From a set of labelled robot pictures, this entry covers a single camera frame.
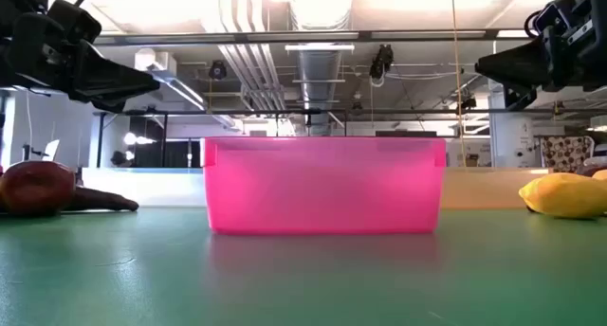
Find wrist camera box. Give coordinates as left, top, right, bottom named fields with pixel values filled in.
left=524, top=1, right=578, bottom=38
left=46, top=0, right=103, bottom=45

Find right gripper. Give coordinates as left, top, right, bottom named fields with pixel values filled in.
left=475, top=0, right=607, bottom=112

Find black overhead camera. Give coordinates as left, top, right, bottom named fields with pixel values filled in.
left=368, top=44, right=395, bottom=88

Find silver ventilation duct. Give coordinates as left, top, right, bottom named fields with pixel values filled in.
left=288, top=0, right=355, bottom=137

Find green table mat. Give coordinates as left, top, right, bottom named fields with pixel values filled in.
left=0, top=206, right=607, bottom=326

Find pink plastic bin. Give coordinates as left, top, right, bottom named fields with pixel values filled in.
left=202, top=136, right=448, bottom=236

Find white column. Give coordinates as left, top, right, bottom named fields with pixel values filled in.
left=489, top=91, right=537, bottom=169

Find brown patterned chair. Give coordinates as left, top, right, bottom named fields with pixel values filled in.
left=540, top=135, right=596, bottom=173

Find clear plastic bin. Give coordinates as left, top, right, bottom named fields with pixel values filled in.
left=81, top=167, right=208, bottom=208

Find orange plastic bin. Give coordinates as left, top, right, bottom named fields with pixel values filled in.
left=440, top=167, right=551, bottom=210

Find dark red apple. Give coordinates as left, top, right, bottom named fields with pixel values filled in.
left=0, top=160, right=77, bottom=217

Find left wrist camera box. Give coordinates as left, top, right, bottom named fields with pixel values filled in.
left=46, top=0, right=103, bottom=45

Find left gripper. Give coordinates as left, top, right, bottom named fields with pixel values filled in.
left=0, top=10, right=161, bottom=114

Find white ceiling pipes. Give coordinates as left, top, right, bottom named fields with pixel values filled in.
left=215, top=0, right=288, bottom=113

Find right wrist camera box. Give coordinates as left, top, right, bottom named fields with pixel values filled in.
left=524, top=1, right=578, bottom=38

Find white light fixture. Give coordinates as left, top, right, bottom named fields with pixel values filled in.
left=284, top=44, right=356, bottom=52

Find grey overhead frame bar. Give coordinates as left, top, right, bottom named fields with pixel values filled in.
left=92, top=28, right=546, bottom=46

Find black round ceiling device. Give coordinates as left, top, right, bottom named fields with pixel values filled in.
left=208, top=59, right=228, bottom=81

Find yellow hanging cord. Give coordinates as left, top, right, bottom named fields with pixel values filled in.
left=449, top=0, right=469, bottom=169

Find black distant frame bar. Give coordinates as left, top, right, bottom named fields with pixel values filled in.
left=94, top=107, right=607, bottom=169

